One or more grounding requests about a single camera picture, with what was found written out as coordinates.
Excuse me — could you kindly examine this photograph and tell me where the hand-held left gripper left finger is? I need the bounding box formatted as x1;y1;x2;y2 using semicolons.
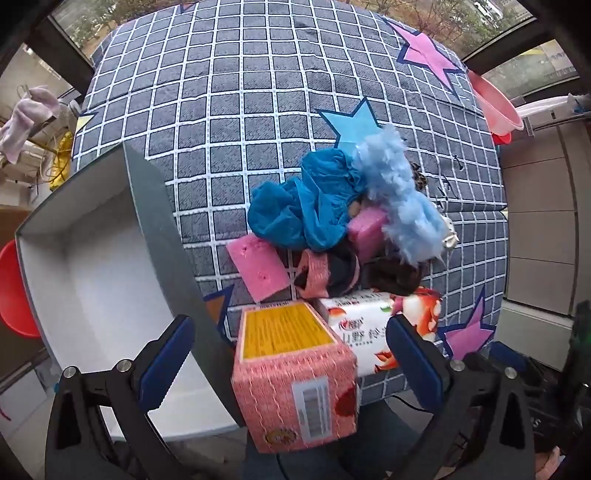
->
46;315;197;480

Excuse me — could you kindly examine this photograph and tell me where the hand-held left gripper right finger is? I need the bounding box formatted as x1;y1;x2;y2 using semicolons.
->
337;315;539;480

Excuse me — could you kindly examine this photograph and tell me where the purple brown knit hat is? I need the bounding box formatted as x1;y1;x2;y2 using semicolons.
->
365;256;426;296

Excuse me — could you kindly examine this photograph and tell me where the grey cardboard box white inside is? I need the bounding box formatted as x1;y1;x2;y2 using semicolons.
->
14;141;252;439

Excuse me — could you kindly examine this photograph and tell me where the pink and black knit hat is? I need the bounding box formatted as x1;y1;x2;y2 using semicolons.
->
293;249;363;298

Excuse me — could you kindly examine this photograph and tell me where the pink sponge with holes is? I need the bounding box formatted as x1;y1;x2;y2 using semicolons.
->
225;233;291;303

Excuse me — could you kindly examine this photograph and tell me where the light blue fluffy feather item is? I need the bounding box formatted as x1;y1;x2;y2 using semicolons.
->
353;124;460;266

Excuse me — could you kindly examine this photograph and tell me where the leopard print scarf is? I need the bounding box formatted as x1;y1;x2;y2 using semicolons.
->
409;161;430;195

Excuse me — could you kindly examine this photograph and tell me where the blue cloth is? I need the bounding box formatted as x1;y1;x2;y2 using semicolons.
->
298;148;370;252

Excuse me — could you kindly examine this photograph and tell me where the white goldfish tissue pack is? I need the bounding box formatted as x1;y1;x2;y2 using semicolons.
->
318;287;444;377

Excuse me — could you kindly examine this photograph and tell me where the pink patterned tissue box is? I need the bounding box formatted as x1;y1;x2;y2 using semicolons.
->
231;301;360;454

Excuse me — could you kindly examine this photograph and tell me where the red plastic chair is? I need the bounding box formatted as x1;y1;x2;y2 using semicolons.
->
0;240;42;340

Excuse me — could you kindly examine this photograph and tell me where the brown cardboard sheet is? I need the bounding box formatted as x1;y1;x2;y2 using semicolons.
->
0;208;33;250

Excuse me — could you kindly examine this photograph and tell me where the yellow umbrella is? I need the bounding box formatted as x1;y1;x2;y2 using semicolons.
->
46;131;75;192

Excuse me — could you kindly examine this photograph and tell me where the pink plastic basin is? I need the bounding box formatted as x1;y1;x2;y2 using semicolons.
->
468;71;525;134

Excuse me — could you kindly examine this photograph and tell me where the grey checkered star bedsheet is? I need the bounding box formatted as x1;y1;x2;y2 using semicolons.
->
69;0;511;407

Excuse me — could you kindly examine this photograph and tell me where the pink towel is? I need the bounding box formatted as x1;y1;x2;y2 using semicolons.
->
0;85;63;164

